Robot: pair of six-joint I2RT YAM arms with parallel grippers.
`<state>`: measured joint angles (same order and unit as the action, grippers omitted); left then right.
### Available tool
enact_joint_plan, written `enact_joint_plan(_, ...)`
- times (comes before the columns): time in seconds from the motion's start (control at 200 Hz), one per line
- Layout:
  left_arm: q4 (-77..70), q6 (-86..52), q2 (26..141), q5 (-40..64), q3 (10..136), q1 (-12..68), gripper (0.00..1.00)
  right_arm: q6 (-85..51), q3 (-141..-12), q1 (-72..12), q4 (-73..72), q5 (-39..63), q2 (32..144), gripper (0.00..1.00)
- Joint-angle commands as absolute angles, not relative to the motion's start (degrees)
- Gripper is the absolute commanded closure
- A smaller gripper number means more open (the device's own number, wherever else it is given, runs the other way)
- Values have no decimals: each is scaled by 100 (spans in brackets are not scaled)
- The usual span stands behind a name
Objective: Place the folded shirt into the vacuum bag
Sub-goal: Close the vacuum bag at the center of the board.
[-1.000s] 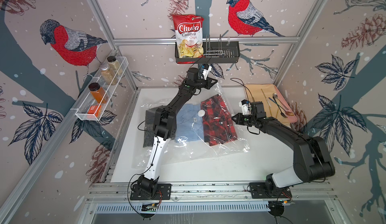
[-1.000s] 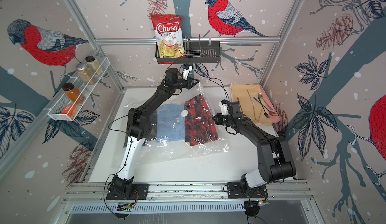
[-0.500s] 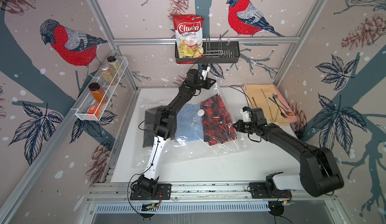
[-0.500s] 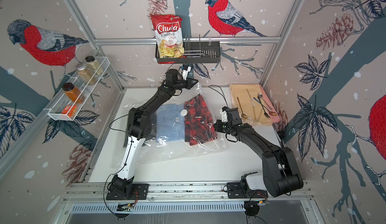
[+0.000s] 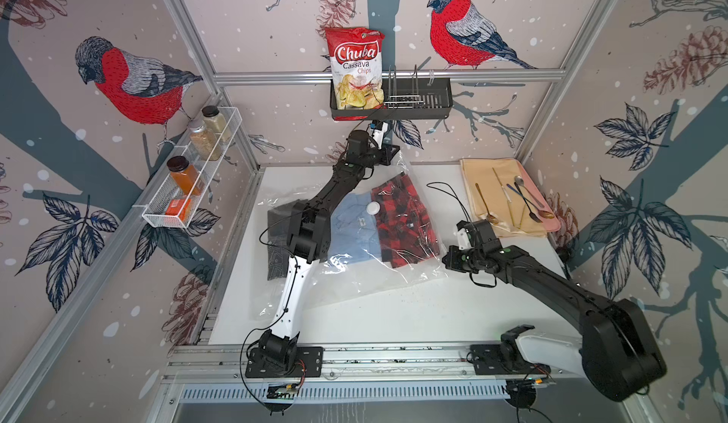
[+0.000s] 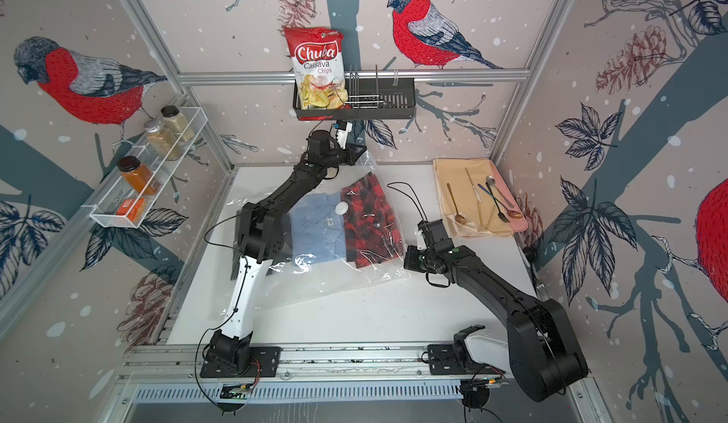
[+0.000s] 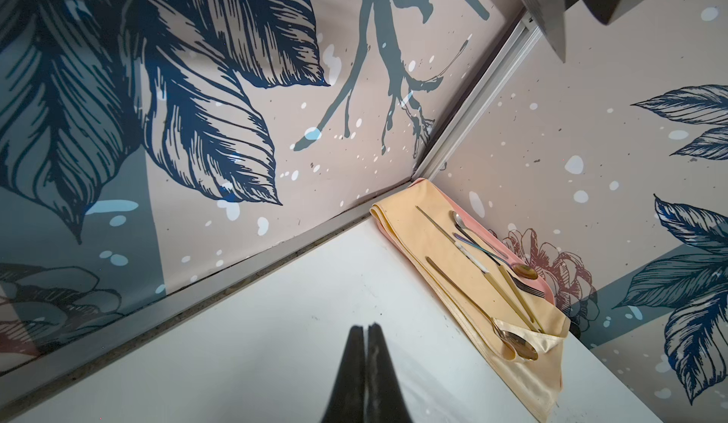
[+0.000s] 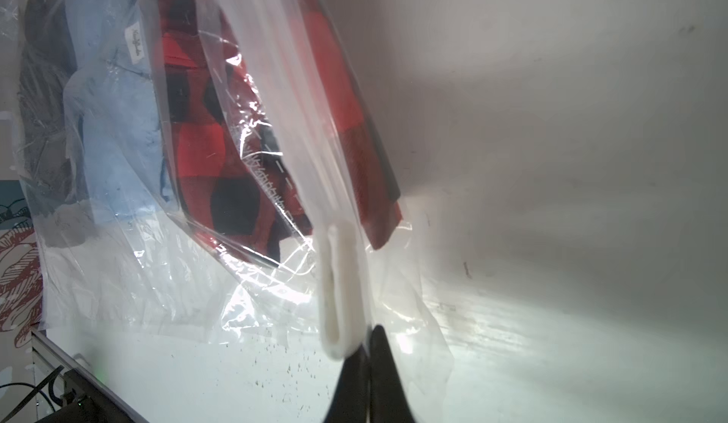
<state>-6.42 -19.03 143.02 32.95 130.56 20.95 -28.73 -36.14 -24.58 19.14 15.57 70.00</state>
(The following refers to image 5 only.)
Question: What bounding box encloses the red black plaid shirt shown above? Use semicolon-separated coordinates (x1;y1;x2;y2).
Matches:
371;173;440;269

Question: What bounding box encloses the light blue shirt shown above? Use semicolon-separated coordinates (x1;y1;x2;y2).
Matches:
328;193;381;271

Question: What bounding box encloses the clear plastic vacuum bag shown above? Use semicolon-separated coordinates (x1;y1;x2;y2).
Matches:
250;156;447;320

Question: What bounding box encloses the dark grey pinstripe shirt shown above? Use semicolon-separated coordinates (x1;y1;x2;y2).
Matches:
267;200;297;281

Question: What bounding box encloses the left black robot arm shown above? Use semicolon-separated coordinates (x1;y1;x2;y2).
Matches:
252;121;399;377

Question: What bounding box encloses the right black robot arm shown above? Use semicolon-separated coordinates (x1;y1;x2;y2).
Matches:
442;220;667;402

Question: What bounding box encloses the white bag valve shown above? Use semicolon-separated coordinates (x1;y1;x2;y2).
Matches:
366;202;380;215

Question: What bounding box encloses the red cassava chips bag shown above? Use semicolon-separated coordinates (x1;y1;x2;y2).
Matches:
324;28;385;121

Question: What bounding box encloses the gold spoon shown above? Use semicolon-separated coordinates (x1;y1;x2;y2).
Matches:
474;182;502;226

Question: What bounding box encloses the gold chopstick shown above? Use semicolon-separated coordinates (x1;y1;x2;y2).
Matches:
492;166;516;228

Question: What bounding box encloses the black spoon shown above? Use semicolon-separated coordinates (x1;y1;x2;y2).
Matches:
505;182;542;224

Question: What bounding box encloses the silver spoon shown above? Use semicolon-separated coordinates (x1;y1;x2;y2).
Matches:
514;176;545;212

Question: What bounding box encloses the pink tray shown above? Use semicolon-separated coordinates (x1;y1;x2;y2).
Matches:
512;161;560;233

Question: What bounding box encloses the spice jar black lid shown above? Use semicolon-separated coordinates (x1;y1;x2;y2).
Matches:
202;105;232;142

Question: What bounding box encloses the spice jar silver lid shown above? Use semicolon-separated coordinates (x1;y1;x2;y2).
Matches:
188;119;222;161

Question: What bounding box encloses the orange spice jar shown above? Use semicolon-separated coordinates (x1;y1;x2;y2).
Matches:
166;156;204;197

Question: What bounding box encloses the small orange box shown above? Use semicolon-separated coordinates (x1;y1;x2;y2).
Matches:
164;197;195;222

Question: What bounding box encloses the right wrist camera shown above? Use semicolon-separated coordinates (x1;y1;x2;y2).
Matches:
455;221;472;250

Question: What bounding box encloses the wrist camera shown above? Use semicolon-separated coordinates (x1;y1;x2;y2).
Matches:
455;221;472;250
369;121;390;149

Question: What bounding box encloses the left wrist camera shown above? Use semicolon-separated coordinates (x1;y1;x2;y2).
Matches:
369;121;390;149

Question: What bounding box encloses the right camera cable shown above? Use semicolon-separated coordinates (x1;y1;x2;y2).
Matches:
425;181;474;225

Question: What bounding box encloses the black wire wall basket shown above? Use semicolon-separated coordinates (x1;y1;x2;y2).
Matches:
329;68;454;121

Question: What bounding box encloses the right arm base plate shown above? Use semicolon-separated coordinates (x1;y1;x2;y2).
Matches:
466;343;551;376

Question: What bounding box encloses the clear acrylic wall shelf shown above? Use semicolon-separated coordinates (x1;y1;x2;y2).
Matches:
142;106;242;231

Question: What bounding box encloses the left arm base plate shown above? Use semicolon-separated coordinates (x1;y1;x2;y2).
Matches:
243;346;324;379

